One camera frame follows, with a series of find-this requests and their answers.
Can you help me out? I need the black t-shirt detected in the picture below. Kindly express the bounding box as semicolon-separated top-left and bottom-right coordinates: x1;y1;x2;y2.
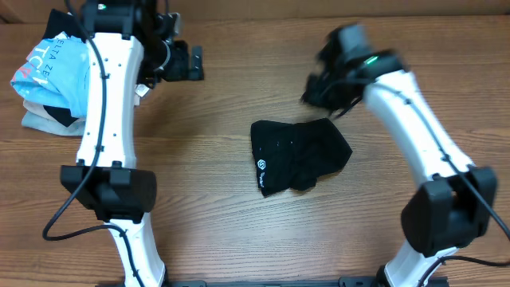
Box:
250;118;352;197

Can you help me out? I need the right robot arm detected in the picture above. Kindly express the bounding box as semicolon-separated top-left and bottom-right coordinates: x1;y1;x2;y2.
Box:
302;24;497;287

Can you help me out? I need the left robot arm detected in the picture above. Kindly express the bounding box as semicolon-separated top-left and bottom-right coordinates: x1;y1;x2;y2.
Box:
60;0;204;286

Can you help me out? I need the beige folded garment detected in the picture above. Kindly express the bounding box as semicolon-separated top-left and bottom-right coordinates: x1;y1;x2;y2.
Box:
23;85;151;125

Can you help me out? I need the light blue printed t-shirt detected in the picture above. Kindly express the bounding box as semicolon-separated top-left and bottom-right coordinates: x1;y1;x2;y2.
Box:
10;32;90;118

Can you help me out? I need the black folded garment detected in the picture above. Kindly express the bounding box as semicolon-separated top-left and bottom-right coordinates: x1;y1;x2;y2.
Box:
42;9;86;43

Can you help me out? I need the grey-blue folded garment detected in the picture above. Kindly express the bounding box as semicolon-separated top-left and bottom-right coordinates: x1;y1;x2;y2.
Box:
22;112;85;136

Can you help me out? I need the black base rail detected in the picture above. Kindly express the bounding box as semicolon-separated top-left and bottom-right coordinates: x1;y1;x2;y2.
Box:
95;275;451;287

